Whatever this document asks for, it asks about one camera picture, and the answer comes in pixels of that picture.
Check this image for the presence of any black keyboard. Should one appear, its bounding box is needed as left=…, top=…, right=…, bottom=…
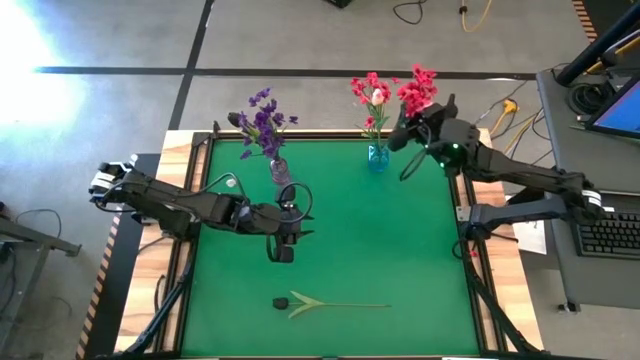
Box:
left=574, top=209, right=640, bottom=261

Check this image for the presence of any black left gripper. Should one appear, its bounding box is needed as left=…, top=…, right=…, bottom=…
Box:
left=233, top=187, right=315, bottom=264

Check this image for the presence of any black table frame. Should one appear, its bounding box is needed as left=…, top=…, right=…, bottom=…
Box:
left=164, top=130, right=494, bottom=360

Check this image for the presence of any black floor cable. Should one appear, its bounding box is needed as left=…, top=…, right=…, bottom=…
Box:
left=392, top=0, right=426, bottom=26

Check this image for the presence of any pink glass vase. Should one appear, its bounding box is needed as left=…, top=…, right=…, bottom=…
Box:
left=269, top=156, right=293, bottom=187

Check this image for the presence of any black pole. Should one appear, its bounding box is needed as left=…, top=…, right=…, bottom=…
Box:
left=555, top=2, right=640, bottom=87

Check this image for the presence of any pink tulip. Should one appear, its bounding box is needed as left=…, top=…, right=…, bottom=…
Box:
left=370, top=88, right=387, bottom=149

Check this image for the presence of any coiled black cable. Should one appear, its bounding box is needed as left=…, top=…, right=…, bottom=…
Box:
left=569, top=82, right=614, bottom=116

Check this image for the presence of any grey side desk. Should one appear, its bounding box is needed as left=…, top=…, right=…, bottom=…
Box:
left=537, top=67, right=640, bottom=311

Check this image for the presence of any red flower bunch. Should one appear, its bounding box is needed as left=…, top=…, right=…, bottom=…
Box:
left=392, top=63, right=440, bottom=121
left=349, top=71, right=394, bottom=149

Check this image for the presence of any green table mat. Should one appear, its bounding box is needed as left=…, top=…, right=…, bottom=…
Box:
left=180, top=137, right=481, bottom=357

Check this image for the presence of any black diagonal frame strut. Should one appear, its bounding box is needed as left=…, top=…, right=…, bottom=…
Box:
left=122, top=259, right=196, bottom=357
left=464, top=259, right=539, bottom=356

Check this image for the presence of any grey metal stand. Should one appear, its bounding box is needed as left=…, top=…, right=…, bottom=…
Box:
left=0, top=202, right=82, bottom=360

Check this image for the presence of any black panel with striped edge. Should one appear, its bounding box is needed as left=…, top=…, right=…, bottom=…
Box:
left=74, top=153, right=161, bottom=360

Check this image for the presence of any yellow floor cable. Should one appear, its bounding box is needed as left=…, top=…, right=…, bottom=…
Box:
left=459, top=0, right=494, bottom=34

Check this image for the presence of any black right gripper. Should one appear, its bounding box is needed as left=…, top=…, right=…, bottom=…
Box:
left=388, top=94, right=481, bottom=169

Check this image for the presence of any yellow extension cable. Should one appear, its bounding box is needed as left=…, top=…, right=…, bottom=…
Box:
left=489, top=98, right=539, bottom=161

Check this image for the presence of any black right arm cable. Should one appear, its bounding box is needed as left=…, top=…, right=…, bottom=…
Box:
left=398, top=132, right=429, bottom=182

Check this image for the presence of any monitor with blue screen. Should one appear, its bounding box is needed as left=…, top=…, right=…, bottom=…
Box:
left=584, top=74, right=640, bottom=140

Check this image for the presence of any light wooden table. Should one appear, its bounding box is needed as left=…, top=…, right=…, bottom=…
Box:
left=113, top=128, right=546, bottom=360

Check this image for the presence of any white paper sheet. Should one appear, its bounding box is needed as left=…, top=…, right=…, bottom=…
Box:
left=512, top=219, right=549, bottom=256

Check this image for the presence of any purple flower bunch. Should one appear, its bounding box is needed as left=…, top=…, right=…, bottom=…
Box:
left=237, top=87, right=301, bottom=162

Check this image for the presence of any blue glass vase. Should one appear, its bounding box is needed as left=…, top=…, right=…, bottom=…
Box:
left=367, top=143, right=391, bottom=174

